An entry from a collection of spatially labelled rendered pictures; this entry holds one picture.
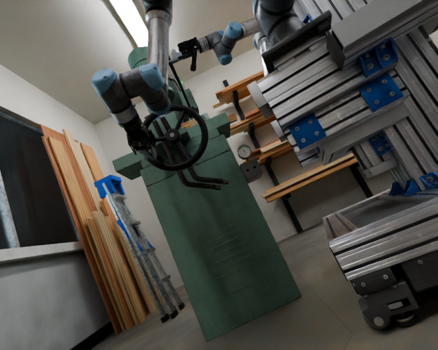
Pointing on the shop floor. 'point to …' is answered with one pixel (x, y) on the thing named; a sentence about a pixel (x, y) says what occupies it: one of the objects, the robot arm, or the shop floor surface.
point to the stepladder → (106, 189)
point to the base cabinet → (222, 247)
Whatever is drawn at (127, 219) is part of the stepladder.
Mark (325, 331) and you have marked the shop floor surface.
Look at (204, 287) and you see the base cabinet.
